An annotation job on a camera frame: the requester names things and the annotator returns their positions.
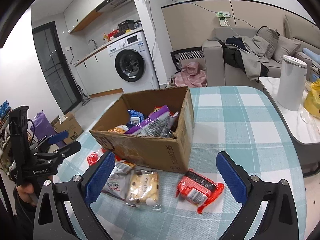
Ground beige cookie bread packet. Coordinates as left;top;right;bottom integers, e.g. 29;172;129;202
125;170;161;210

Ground white noodle snack bag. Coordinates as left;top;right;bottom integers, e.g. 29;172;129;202
107;125;129;134

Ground black rice cooker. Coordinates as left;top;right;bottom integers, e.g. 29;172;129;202
118;20;135;35

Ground shoe rack with shoes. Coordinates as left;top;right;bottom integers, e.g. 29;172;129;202
1;100;13;173

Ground black glass door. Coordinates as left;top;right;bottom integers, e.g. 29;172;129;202
33;22;81;114

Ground red barcode snack packet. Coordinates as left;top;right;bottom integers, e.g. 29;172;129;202
176;168;225;214

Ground person's left hand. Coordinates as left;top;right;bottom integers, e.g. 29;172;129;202
15;176;53;207

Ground range hood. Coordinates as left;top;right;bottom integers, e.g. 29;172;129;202
95;0;133;13

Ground white cylindrical trash bin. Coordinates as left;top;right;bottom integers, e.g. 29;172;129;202
277;55;308;111

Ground white power strip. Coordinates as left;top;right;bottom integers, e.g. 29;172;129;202
216;11;231;27

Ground grey sofa cushion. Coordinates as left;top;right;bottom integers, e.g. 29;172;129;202
272;35;301;63

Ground pile of clothes on sofa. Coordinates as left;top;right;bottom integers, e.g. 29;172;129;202
222;35;269;81

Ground white front-load washing machine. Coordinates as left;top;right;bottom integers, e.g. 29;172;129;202
107;30;160;93

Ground red white balloon candy packet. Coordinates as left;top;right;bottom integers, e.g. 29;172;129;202
86;148;106;166

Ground purple white snack bag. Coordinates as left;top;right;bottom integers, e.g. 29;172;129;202
125;105;179;138

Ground yellow plastic bag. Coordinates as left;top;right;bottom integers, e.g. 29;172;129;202
304;79;320;119

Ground white korean snack packet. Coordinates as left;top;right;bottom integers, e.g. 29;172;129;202
102;160;136;200

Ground purple plastic bag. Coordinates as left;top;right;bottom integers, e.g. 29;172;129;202
30;111;57;140

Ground white marble side table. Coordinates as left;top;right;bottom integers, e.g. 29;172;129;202
258;76;320;144

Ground white kitchen cabinets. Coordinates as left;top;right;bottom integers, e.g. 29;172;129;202
63;0;108;33

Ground black patterned basket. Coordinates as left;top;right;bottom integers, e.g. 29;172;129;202
170;47;204;70

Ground SF Express cardboard box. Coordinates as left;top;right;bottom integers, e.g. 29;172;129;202
90;87;194;173

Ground pink cloth on floor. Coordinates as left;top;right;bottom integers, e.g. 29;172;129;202
174;62;207;88

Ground small cardboard box on floor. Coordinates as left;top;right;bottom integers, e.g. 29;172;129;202
51;112;84;144

